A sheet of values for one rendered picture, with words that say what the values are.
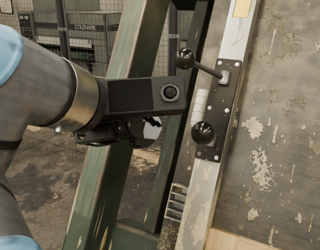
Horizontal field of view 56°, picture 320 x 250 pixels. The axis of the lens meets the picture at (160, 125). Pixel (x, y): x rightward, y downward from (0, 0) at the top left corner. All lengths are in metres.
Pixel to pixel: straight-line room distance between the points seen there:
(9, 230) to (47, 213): 2.56
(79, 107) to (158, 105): 0.10
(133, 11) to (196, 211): 0.46
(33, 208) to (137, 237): 2.17
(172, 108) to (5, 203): 0.22
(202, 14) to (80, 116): 0.53
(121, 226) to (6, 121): 0.52
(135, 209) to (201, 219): 2.06
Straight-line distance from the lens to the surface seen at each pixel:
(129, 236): 0.74
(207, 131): 0.45
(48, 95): 0.28
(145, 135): 0.45
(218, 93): 0.59
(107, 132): 0.40
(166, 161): 0.71
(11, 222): 0.20
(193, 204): 0.59
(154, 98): 0.36
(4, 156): 0.28
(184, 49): 0.52
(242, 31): 0.64
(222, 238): 0.61
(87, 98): 0.32
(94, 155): 0.68
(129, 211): 2.62
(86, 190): 0.69
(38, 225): 2.65
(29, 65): 0.27
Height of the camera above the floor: 1.64
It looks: 23 degrees down
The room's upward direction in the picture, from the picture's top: straight up
